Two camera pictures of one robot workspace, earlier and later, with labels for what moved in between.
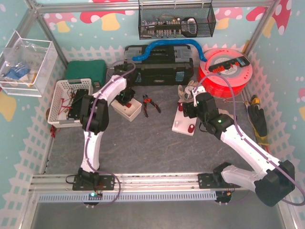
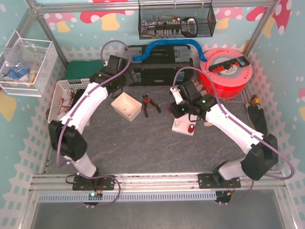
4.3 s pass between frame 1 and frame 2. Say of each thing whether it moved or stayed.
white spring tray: stayed
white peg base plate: stayed
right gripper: moved
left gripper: moved
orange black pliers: stayed
